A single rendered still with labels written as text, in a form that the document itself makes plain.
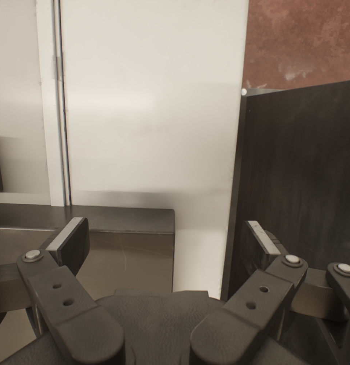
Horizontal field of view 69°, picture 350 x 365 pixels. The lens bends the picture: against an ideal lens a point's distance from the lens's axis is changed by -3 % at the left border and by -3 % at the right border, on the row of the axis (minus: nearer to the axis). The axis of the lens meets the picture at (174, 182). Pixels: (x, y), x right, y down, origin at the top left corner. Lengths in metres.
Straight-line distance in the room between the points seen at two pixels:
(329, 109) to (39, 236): 0.48
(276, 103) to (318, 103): 0.21
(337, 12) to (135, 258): 1.15
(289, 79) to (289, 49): 0.10
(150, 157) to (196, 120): 0.04
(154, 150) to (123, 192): 0.04
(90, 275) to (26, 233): 0.05
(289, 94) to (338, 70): 0.53
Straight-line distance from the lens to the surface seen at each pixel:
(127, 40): 0.19
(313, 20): 1.18
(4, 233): 0.19
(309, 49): 1.15
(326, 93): 0.55
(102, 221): 0.17
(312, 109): 0.59
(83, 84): 0.19
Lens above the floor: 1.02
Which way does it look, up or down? 74 degrees down
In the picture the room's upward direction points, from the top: 178 degrees clockwise
